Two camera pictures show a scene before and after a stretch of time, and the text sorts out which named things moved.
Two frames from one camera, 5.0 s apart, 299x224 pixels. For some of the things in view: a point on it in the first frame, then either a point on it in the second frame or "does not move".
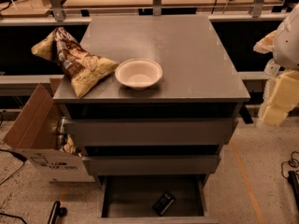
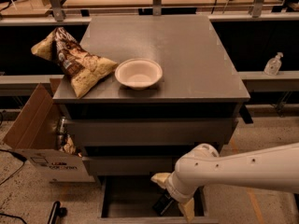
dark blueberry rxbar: x=163 y=203 does not move
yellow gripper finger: x=266 y=44 → x=182 y=186
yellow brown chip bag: x=84 y=69 does not move
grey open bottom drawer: x=129 y=199 does not move
